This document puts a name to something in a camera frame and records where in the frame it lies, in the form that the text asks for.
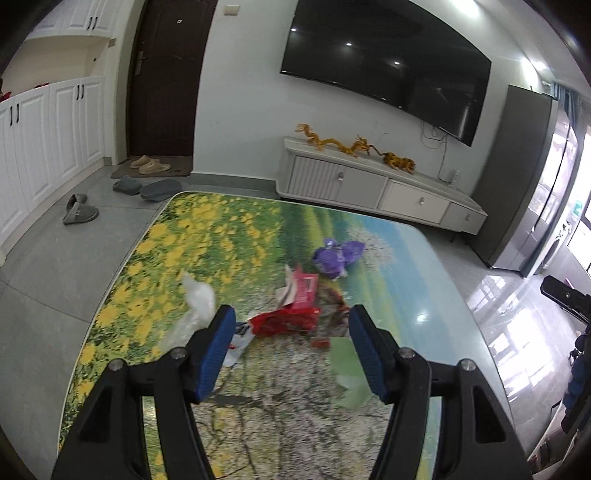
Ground white base cabinet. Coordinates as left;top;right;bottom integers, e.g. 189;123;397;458
0;76;116;252

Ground large purple crumpled wrapper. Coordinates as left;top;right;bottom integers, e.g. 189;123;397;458
313;237;366;280

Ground dark brown door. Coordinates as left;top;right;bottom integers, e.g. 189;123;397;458
126;0;218;160

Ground dark blue object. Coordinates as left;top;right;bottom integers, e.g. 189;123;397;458
561;332;591;435

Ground light green paper sheet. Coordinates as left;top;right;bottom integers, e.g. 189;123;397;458
329;337;372;409

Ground brown doormat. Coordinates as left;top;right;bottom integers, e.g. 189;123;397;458
111;157;194;178

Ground golden dragon figurine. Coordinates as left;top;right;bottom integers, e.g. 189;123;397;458
295;123;382;159

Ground golden tiger figurine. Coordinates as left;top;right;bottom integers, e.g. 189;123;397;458
382;151;416;174

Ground dark transparent wrapper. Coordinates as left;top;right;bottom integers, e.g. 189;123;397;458
316;286;354;340

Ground television power cable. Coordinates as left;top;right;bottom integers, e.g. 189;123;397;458
420;121;451;183

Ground grey refrigerator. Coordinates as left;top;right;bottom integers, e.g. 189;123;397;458
472;84;583;278

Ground white plastic bag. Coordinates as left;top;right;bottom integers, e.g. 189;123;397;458
222;323;254;367

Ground light blue curtain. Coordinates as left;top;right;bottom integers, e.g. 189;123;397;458
553;83;585;139

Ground black flat television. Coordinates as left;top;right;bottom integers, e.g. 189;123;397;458
280;0;492;147

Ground black bar-shaped object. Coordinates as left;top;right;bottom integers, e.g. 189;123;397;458
540;275;591;324

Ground white television cabinet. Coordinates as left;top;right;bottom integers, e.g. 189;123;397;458
276;136;489;237

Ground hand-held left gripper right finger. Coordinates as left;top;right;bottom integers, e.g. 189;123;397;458
348;304;534;480

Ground red wrapper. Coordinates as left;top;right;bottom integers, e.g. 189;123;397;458
249;306;320;337

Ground pink snack packet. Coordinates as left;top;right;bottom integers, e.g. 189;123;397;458
276;264;320;309

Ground white wall cabinet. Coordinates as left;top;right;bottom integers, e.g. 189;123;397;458
25;0;139;41

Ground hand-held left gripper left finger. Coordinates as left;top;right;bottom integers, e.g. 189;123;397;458
51;305;237;480

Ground clear plastic bag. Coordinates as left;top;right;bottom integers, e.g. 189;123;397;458
159;272;218;358

